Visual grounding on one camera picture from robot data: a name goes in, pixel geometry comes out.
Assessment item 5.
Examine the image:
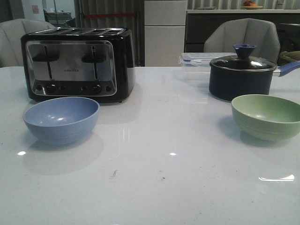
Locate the blue bowl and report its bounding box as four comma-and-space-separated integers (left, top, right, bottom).
23, 97, 100, 144

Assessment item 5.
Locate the green bowl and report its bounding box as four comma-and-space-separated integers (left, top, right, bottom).
231, 94, 300, 141

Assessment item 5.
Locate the clear plastic food container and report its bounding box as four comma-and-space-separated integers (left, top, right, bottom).
179, 52, 236, 88

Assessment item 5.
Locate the black chrome four-slot toaster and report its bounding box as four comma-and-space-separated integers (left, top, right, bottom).
21, 28, 135, 103

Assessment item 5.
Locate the dark blue saucepan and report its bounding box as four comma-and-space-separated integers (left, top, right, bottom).
209, 61, 300, 101

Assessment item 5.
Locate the white cabinet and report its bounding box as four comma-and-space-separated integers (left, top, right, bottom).
144, 0, 188, 67

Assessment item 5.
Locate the grey chair right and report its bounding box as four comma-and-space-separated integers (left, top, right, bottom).
203, 18, 280, 62

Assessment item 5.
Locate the grey chair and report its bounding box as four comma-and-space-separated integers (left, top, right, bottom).
0, 19, 54, 68
203, 18, 280, 62

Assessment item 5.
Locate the glass pot lid blue knob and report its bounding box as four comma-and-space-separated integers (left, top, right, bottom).
210, 44, 277, 72

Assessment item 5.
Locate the fruit bowl on counter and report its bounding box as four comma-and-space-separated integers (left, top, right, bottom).
241, 0, 262, 10

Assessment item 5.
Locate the woven basket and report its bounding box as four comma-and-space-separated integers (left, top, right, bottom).
279, 51, 300, 64

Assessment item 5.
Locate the grey chair left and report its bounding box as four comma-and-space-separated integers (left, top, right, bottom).
0, 19, 54, 68

